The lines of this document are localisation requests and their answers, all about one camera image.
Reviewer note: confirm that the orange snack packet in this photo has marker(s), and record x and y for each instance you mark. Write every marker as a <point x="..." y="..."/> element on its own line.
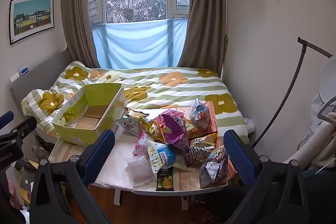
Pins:
<point x="194" y="132"/>

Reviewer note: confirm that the clear plastic bag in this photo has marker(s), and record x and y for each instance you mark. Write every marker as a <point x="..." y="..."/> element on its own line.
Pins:
<point x="139" y="170"/>

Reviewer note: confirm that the blue yellow snack bag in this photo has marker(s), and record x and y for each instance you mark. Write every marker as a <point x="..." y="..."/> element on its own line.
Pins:
<point x="162" y="157"/>

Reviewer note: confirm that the brown curtain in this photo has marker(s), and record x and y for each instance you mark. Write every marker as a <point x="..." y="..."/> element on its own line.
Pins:
<point x="204" y="29"/>
<point x="76" y="16"/>

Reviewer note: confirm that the gold snack bag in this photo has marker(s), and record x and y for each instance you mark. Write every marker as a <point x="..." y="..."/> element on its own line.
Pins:
<point x="149" y="130"/>

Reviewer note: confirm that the green cardboard box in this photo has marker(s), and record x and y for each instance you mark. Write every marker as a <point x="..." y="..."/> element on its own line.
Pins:
<point x="78" y="137"/>

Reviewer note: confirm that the pink snack packet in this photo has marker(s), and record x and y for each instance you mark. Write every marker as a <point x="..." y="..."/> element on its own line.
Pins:
<point x="139" y="146"/>

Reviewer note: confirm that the white folding table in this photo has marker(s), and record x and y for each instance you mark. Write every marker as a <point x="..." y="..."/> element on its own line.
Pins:
<point x="118" y="155"/>

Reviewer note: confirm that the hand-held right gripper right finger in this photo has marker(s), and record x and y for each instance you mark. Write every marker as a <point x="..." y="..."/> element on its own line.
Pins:
<point x="239" y="158"/>

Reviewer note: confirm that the floral striped quilt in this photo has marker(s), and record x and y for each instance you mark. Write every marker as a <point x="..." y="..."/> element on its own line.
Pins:
<point x="170" y="92"/>

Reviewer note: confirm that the white wall plate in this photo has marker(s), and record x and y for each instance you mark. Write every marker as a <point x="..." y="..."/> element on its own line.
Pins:
<point x="15" y="79"/>

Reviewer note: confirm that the white grey corn chip bag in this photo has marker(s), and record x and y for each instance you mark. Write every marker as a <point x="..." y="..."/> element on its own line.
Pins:
<point x="130" y="123"/>

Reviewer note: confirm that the small blue object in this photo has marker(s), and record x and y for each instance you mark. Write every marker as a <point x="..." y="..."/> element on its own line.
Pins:
<point x="24" y="70"/>

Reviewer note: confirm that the yellow black lettered snack bag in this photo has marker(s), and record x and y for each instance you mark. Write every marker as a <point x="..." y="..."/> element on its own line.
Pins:
<point x="200" y="151"/>

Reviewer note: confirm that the large peach biscuit package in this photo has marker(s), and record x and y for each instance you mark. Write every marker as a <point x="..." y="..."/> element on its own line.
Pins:
<point x="189" y="179"/>

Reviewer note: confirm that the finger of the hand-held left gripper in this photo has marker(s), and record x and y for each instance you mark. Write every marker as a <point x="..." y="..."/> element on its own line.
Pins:
<point x="22" y="129"/>
<point x="6" y="119"/>

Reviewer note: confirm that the silver blue snack packet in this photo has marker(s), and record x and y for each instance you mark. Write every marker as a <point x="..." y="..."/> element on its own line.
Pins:
<point x="198" y="112"/>

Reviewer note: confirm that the light blue cloth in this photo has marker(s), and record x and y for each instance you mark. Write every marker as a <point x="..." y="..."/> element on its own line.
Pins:
<point x="136" y="43"/>

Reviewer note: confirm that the small white cloth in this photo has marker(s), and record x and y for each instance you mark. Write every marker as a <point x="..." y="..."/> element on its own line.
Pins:
<point x="249" y="124"/>

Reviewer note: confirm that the white hanging clothing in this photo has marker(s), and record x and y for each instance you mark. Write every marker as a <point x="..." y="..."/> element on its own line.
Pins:
<point x="325" y="77"/>

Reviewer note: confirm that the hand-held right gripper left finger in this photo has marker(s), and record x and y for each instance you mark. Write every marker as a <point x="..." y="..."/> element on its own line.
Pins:
<point x="101" y="150"/>

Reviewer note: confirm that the purple brown snack bag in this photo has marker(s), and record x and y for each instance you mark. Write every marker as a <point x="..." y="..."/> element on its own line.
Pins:
<point x="212" y="170"/>

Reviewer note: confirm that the grey headboard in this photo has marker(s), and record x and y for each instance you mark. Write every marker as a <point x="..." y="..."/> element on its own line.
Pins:
<point x="39" y="74"/>

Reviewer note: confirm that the framed picture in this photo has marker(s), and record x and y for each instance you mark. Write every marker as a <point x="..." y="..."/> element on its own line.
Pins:
<point x="31" y="16"/>

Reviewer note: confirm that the black green snack packet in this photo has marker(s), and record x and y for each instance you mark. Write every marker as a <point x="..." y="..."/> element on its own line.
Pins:
<point x="164" y="180"/>

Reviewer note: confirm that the white hanger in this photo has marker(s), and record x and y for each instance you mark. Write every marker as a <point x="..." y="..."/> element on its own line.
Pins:
<point x="324" y="111"/>

